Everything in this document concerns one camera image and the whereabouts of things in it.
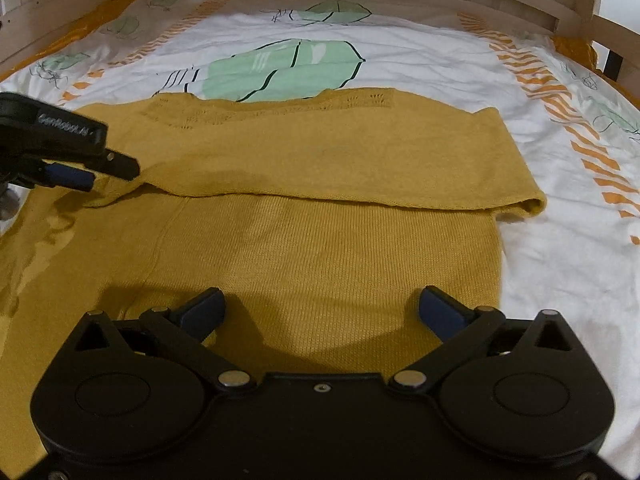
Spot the white leaf-print duvet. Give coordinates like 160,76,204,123
1,0,639,476

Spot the orange bed sheet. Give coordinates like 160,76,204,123
1,0,136,80

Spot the mustard yellow knit sweater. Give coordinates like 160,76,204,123
1,88,546,476

